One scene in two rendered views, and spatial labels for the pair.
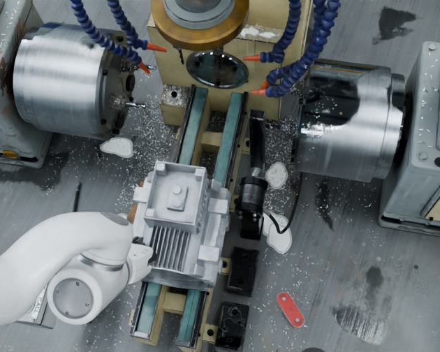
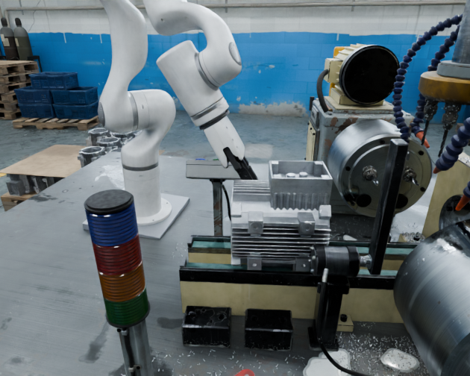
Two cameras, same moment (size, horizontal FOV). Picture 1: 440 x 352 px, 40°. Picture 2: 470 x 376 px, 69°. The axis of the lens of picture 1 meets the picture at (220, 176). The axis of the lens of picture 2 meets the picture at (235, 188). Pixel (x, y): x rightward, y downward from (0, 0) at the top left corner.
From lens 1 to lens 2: 0.98 m
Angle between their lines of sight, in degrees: 61
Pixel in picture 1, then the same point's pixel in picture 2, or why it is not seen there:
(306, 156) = (409, 268)
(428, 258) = not seen: outside the picture
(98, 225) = (220, 27)
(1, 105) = (329, 135)
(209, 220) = (289, 217)
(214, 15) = (465, 65)
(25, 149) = not seen: hidden behind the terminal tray
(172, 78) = (429, 229)
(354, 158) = (446, 305)
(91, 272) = (189, 46)
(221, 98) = not seen: hidden behind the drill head
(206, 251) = (257, 214)
